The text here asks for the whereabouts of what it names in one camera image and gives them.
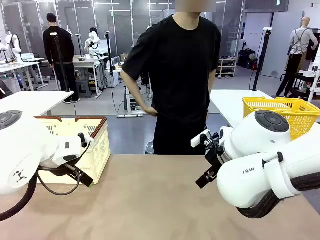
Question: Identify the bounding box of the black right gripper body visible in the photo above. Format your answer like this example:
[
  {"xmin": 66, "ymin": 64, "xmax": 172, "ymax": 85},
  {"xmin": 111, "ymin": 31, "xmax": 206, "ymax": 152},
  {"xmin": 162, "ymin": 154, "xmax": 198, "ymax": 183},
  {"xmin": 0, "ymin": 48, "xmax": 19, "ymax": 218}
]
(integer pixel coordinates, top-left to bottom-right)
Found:
[{"xmin": 203, "ymin": 132, "xmax": 227, "ymax": 176}]

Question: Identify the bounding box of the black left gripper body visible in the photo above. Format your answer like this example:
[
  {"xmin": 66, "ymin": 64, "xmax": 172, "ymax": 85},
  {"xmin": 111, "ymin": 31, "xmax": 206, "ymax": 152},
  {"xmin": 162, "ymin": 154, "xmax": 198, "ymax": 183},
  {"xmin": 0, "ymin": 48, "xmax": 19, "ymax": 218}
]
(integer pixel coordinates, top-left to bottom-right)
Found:
[{"xmin": 62, "ymin": 161, "xmax": 85, "ymax": 180}]

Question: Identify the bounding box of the person's left forearm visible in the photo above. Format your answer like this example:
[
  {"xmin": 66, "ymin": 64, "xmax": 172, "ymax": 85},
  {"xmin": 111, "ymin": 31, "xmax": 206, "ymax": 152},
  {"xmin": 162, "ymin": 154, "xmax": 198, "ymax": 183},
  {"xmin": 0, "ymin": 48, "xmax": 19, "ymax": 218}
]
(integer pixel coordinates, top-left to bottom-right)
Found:
[{"xmin": 207, "ymin": 69, "xmax": 217, "ymax": 92}]

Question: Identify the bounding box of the person's right forearm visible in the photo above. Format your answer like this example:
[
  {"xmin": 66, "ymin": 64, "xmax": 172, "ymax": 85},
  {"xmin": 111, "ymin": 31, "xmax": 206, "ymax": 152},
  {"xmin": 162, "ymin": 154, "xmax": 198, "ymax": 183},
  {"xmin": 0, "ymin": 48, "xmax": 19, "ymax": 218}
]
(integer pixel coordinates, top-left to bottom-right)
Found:
[{"xmin": 122, "ymin": 74, "xmax": 151, "ymax": 111}]

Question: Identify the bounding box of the cream shopping basket brown rim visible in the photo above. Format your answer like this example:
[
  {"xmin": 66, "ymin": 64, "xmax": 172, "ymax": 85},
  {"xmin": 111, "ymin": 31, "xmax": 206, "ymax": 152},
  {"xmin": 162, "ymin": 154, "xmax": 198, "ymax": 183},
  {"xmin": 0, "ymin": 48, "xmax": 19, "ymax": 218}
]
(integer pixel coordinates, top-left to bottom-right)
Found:
[{"xmin": 33, "ymin": 115, "xmax": 112, "ymax": 186}]

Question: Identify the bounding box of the white table under yellow basket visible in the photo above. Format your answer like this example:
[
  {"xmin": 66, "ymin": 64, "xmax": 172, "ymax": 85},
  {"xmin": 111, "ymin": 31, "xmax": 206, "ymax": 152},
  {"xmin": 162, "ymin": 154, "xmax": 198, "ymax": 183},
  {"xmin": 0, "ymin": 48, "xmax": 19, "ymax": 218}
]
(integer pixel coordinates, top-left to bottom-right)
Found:
[{"xmin": 209, "ymin": 89, "xmax": 276, "ymax": 128}]

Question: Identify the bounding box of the yellow plastic shopping basket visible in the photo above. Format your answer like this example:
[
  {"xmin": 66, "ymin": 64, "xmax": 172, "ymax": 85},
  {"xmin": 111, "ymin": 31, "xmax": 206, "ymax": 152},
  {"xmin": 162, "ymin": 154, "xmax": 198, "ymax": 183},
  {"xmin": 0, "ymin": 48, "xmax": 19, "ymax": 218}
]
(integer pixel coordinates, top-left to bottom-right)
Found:
[{"xmin": 242, "ymin": 96, "xmax": 320, "ymax": 141}]

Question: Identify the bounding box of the person's right hand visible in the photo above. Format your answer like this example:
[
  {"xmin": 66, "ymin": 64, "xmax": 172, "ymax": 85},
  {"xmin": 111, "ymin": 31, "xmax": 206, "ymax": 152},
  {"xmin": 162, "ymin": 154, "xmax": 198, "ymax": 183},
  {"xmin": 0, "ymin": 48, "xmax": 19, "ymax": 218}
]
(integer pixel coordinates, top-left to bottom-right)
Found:
[{"xmin": 143, "ymin": 104, "xmax": 159, "ymax": 117}]

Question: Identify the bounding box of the dark grey step stool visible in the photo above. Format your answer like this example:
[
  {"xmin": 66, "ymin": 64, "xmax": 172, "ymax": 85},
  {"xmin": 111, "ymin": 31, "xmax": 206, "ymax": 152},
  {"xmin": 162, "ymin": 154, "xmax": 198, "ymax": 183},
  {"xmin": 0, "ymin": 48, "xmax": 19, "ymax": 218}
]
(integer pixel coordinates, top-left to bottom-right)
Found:
[{"xmin": 74, "ymin": 79, "xmax": 93, "ymax": 99}]

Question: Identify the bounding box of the person's black-clad body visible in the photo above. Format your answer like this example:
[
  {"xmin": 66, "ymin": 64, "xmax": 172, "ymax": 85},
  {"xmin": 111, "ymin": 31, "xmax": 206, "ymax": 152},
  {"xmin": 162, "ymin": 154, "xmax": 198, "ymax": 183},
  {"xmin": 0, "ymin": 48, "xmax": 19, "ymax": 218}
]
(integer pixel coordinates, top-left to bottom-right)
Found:
[{"xmin": 121, "ymin": 13, "xmax": 222, "ymax": 156}]

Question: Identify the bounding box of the white shoe rack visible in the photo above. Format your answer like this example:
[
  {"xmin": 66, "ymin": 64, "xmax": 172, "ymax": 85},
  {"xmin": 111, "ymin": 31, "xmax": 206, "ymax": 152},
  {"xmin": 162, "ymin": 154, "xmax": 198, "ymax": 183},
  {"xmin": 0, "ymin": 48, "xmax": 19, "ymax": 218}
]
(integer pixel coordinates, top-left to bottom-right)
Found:
[{"xmin": 216, "ymin": 57, "xmax": 238, "ymax": 78}]

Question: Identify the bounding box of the pile of dark bags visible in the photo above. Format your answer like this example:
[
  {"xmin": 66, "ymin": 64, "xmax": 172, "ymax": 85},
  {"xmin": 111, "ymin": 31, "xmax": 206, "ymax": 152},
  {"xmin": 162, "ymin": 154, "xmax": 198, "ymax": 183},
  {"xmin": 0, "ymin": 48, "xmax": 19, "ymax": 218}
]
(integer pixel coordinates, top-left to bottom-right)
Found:
[{"xmin": 237, "ymin": 48, "xmax": 258, "ymax": 70}]

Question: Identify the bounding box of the black tripod pole white head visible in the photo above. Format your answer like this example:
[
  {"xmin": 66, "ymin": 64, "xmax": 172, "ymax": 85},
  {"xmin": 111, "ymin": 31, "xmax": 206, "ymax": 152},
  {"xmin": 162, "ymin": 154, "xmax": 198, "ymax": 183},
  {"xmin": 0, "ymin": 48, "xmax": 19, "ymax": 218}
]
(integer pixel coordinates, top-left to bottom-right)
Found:
[{"xmin": 252, "ymin": 27, "xmax": 273, "ymax": 92}]

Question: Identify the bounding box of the thin black tripod pole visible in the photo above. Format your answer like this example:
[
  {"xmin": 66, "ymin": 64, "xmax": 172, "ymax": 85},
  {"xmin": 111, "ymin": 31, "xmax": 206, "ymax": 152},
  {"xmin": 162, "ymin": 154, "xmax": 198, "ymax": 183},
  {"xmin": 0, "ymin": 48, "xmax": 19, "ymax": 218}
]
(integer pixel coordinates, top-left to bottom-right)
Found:
[{"xmin": 53, "ymin": 34, "xmax": 72, "ymax": 93}]

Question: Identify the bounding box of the grey background workbench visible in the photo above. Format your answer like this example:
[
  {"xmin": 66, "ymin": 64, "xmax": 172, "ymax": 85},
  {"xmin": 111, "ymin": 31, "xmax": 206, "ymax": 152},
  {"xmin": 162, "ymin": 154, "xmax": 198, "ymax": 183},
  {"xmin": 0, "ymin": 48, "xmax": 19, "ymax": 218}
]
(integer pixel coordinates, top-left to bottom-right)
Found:
[{"xmin": 72, "ymin": 55, "xmax": 104, "ymax": 97}]

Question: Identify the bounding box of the background person in black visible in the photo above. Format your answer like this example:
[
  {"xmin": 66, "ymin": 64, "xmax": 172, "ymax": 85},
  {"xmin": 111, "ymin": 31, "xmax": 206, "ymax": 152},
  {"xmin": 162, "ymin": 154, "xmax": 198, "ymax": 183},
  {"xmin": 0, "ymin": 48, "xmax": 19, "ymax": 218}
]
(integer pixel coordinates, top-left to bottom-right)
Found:
[{"xmin": 43, "ymin": 12, "xmax": 82, "ymax": 104}]

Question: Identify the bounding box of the mannequin with grey apron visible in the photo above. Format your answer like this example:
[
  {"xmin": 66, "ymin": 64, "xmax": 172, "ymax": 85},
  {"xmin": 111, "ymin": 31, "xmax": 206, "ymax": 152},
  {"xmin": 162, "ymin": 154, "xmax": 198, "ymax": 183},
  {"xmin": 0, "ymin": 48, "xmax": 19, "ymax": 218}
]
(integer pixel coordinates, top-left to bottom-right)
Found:
[{"xmin": 276, "ymin": 16, "xmax": 319, "ymax": 98}]

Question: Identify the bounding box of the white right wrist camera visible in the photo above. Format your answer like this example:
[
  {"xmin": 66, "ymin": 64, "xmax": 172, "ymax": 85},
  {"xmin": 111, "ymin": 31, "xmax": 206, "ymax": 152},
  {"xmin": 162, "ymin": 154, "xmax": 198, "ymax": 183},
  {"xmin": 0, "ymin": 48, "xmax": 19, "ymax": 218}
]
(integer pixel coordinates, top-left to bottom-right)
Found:
[{"xmin": 190, "ymin": 129, "xmax": 212, "ymax": 149}]

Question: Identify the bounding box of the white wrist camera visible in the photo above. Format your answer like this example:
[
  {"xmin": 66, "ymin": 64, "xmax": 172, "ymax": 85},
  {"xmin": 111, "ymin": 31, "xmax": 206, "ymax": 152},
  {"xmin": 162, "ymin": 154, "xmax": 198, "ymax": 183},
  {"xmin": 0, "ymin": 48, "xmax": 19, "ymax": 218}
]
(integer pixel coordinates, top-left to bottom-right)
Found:
[
  {"xmin": 77, "ymin": 132, "xmax": 95, "ymax": 150},
  {"xmin": 190, "ymin": 129, "xmax": 212, "ymax": 149}
]

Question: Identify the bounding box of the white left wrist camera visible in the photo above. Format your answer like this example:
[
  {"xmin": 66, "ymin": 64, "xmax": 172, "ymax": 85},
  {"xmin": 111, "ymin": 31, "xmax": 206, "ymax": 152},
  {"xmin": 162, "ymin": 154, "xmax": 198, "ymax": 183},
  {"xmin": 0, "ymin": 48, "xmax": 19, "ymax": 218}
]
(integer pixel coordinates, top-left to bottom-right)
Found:
[{"xmin": 77, "ymin": 132, "xmax": 95, "ymax": 150}]

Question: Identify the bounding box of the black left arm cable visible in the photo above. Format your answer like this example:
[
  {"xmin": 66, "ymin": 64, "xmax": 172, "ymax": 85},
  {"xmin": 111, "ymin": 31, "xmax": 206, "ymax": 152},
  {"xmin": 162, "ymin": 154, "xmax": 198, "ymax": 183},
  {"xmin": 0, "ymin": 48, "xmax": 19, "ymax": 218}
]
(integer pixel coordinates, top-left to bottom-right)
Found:
[{"xmin": 0, "ymin": 166, "xmax": 82, "ymax": 222}]

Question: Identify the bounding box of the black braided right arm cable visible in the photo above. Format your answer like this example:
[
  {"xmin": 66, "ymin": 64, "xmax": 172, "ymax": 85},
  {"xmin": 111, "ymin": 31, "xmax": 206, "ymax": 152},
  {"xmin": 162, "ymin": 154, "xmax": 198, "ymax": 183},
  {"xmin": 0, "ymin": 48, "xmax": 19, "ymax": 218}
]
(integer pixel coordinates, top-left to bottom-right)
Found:
[{"xmin": 236, "ymin": 171, "xmax": 320, "ymax": 220}]

